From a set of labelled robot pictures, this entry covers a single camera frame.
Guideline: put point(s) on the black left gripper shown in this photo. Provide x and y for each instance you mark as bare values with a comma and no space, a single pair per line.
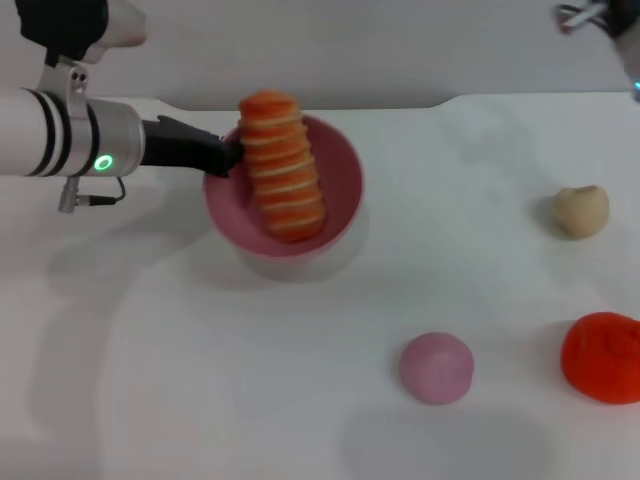
180,150

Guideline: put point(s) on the orange striped bread roll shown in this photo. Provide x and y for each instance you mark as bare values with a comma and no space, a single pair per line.
285,170

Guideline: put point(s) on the pink plastic bowl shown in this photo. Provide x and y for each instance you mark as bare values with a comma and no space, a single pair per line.
340,170

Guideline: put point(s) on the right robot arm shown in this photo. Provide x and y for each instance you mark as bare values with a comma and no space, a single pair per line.
631,55

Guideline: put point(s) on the red-orange round bread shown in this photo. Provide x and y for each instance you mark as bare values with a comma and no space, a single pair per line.
602,357

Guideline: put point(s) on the pink round bun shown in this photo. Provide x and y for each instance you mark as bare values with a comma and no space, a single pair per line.
436,367

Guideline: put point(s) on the beige heart-shaped bun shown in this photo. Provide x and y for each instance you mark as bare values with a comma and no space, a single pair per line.
579,212

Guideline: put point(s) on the left wrist camera housing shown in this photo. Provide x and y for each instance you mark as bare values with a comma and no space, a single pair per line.
80,25

